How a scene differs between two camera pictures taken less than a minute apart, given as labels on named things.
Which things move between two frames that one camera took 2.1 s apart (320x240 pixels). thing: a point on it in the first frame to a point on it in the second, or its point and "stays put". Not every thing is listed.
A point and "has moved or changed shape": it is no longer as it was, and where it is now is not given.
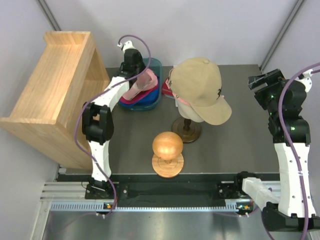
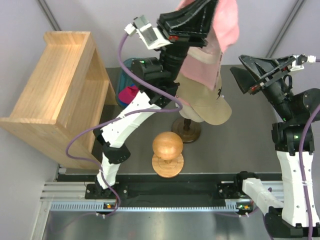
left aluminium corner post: [49, 15] stays put
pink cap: [146, 80] has moved or changed shape
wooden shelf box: [66, 71] stays put
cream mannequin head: [188, 112] stays put
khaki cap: [197, 82] stays put
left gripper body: [139, 67] to [190, 38]
